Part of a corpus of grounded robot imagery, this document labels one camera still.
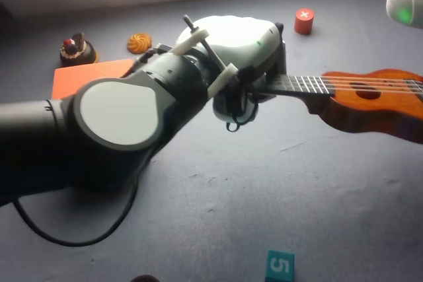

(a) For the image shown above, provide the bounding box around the black cable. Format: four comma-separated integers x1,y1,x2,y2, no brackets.
12,162,140,248

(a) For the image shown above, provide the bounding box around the dark brown round disc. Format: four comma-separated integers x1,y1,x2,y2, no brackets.
130,274,161,282

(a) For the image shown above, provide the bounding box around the teal number five block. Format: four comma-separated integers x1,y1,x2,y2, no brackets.
264,250,295,282

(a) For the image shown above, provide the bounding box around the small wooden ukulele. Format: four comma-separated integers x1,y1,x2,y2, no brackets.
257,69,423,145

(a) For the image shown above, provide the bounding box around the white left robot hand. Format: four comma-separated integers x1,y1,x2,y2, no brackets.
176,15,288,127

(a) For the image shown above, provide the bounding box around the toy chocolate cake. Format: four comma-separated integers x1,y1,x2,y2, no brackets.
59,32,99,67

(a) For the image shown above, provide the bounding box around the grey table cloth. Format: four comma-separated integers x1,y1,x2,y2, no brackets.
0,0,423,282

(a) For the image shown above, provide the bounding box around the red cylinder block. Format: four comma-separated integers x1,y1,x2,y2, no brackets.
293,8,315,36

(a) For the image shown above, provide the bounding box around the orange rectangular block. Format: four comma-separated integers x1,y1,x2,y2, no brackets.
52,59,138,100

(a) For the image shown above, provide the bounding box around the toy swirl cookie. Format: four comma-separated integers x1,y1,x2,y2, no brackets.
127,32,153,54

